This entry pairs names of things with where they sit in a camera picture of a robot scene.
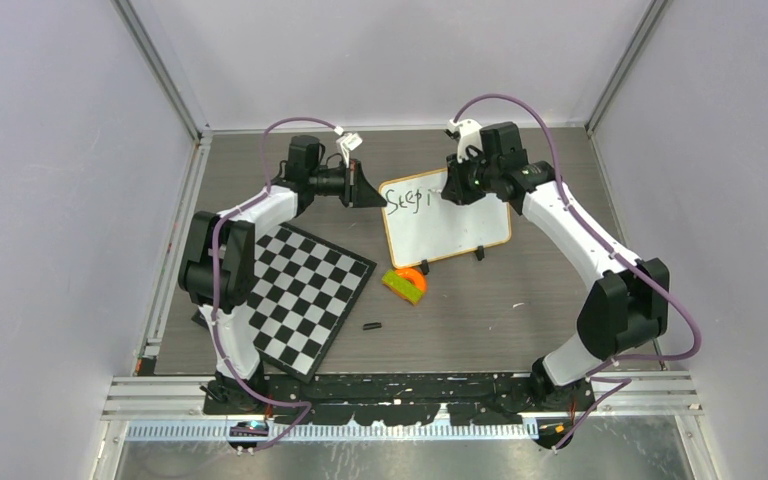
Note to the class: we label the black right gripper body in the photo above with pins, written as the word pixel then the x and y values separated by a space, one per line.
pixel 473 178

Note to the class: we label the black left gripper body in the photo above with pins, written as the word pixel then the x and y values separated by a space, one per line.
pixel 330 182

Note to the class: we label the yellow framed whiteboard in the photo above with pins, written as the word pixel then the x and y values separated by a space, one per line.
pixel 421 226

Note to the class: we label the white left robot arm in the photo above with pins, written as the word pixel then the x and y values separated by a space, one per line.
pixel 217 269

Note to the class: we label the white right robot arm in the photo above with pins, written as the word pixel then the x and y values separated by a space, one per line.
pixel 622 309

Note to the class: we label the metal whiteboard stand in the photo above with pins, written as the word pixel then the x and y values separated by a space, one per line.
pixel 479 253

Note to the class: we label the green orange toy block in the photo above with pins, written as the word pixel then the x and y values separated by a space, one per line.
pixel 407 283

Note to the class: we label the black white chessboard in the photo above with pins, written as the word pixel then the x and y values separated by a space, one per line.
pixel 305 288

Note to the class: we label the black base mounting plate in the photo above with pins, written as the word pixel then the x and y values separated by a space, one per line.
pixel 396 399

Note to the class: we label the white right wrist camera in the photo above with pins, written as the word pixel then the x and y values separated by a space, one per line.
pixel 467 134

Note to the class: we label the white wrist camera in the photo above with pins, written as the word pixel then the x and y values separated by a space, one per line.
pixel 467 134
pixel 346 143

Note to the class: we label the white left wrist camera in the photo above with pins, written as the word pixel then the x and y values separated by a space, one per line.
pixel 346 143

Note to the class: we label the white toothed cable rail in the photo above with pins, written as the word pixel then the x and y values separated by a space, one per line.
pixel 216 430

